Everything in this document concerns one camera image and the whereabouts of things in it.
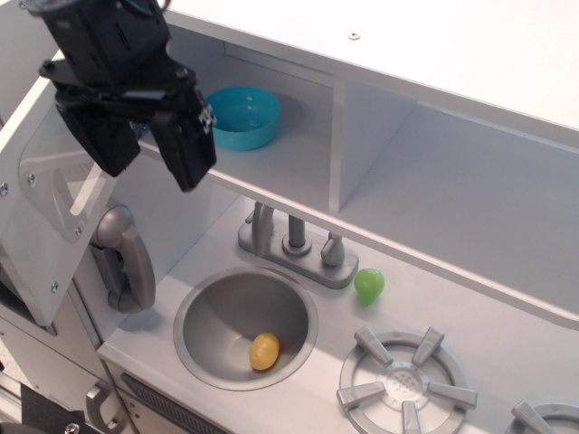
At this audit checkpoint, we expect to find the yellow plastic lemon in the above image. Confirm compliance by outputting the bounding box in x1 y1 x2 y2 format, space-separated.
249 333 280 371

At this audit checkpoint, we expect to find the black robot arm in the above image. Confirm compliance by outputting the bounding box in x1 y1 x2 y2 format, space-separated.
24 1 216 192

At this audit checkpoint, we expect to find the white toy microwave door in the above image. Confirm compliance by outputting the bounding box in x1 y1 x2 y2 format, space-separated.
1 78 117 326

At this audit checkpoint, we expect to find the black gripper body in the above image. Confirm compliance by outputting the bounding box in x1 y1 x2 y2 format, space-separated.
36 1 214 133

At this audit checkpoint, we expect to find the grey toy telephone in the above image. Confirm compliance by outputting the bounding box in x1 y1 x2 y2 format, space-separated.
90 203 156 315

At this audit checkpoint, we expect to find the grey toy faucet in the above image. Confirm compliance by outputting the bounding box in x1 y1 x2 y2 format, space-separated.
238 202 359 289

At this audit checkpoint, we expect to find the green plastic pear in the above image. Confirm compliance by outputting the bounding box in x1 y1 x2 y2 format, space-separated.
354 269 385 307

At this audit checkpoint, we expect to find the grey toy stove burner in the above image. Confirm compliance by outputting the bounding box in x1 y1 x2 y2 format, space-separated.
337 326 478 433

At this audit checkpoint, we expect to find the round metal sink bowl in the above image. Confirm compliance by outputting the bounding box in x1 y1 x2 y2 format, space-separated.
173 267 318 392

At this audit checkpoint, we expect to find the blue plastic bowl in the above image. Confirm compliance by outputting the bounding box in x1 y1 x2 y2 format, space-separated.
206 86 281 151

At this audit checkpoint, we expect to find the white toy kitchen cabinet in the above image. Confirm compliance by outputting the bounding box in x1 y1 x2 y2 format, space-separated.
1 1 578 433

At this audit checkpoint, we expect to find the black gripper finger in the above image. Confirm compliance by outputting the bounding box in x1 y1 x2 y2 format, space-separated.
57 104 139 177
151 111 216 192

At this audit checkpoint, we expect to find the grey oven door handle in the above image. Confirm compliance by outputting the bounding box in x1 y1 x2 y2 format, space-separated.
85 384 124 434

